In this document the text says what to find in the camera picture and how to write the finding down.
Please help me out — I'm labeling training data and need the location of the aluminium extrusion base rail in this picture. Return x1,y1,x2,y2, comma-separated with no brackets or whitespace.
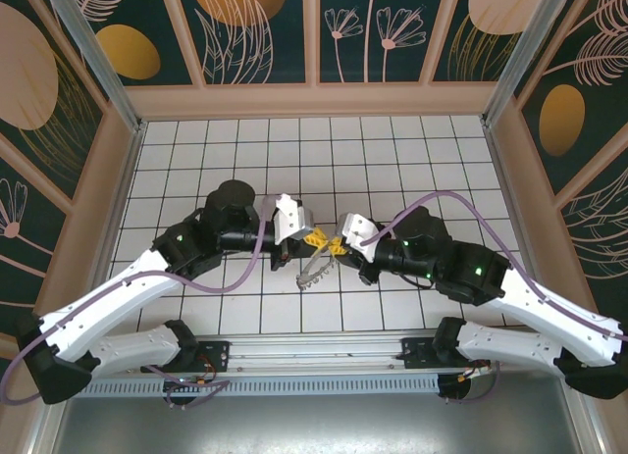
195,331,492,375

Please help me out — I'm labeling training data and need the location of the aluminium side rail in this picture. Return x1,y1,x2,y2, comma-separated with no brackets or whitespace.
483,123,536,278

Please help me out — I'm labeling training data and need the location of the grey metal sheet panel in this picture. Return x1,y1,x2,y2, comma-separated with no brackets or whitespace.
48,393,602,454

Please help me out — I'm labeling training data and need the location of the grey slotted cable duct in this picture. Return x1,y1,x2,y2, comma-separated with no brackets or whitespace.
85,374,442,397

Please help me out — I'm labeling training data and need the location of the thin red wire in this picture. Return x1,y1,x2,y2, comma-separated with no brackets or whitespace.
193,358,220,382

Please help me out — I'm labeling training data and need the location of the aluminium frame post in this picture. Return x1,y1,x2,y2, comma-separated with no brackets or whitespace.
479,0,574,127
39,0,147,134

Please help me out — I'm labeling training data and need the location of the black arm base mounting plate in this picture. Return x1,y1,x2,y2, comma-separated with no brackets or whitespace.
400,335,445,372
140,339,232,375

